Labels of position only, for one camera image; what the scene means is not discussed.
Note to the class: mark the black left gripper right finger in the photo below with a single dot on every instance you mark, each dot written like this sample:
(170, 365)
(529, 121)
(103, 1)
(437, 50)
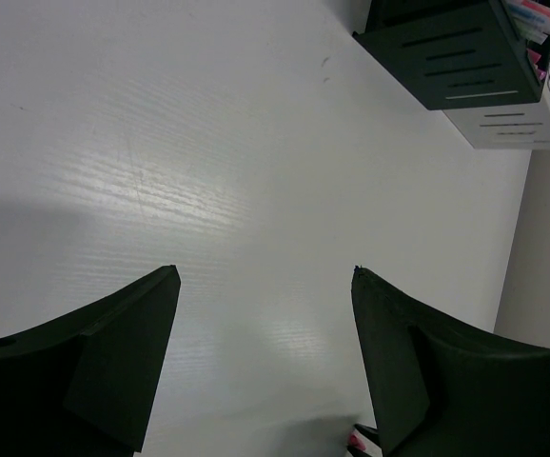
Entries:
(441, 387)

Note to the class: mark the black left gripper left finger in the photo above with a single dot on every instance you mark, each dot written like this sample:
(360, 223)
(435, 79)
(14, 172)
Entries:
(84, 384)

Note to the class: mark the pink capped white marker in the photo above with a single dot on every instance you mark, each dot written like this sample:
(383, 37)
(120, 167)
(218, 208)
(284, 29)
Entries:
(355, 446)

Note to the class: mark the red pen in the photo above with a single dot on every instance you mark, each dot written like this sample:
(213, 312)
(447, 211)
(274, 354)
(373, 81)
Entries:
(535, 12)

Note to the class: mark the white slotted pen holder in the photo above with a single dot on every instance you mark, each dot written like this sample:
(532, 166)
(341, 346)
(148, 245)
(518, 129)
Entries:
(524, 126)

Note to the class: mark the black slotted pen holder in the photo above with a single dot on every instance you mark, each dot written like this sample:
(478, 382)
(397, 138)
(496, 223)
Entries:
(452, 54)

